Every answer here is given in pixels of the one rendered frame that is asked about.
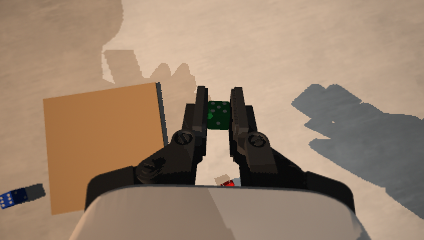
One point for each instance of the red die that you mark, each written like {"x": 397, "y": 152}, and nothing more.
{"x": 228, "y": 183}

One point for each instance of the dark blue die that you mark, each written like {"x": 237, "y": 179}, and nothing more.
{"x": 13, "y": 197}

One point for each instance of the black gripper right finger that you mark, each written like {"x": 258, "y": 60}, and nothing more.
{"x": 262, "y": 166}

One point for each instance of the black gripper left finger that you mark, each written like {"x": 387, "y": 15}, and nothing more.
{"x": 176, "y": 163}

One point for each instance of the green die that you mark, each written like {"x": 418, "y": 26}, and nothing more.
{"x": 218, "y": 115}

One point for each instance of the tan flat mat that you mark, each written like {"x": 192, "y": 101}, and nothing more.
{"x": 88, "y": 134}

